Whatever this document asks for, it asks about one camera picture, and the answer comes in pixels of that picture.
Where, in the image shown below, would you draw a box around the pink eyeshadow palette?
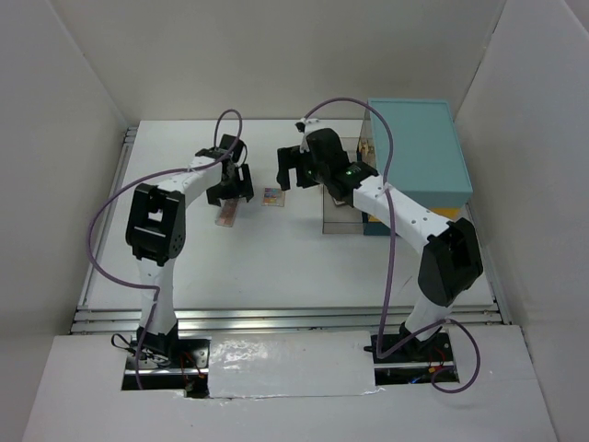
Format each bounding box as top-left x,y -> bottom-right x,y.
215,198 -> 241,227

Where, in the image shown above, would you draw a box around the colourful small eyeshadow palette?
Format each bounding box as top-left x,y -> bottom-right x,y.
261,187 -> 285,207

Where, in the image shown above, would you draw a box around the clear lowest wide drawer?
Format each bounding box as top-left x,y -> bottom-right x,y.
322,187 -> 364,235

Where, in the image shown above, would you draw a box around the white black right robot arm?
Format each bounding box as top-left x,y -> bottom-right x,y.
277,127 -> 483,361

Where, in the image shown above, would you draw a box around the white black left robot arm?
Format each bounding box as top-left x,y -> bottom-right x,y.
125,134 -> 254,367

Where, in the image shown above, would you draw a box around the teal yellow drawer cabinet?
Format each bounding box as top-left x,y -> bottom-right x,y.
356,98 -> 473,220

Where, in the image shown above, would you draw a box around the white foam front panel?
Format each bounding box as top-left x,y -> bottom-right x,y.
208,331 -> 377,399

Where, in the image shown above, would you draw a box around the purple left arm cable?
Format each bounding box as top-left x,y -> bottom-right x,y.
86,109 -> 244,390

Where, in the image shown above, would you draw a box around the aluminium table frame rails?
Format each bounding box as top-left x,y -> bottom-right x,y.
70,120 -> 505,335

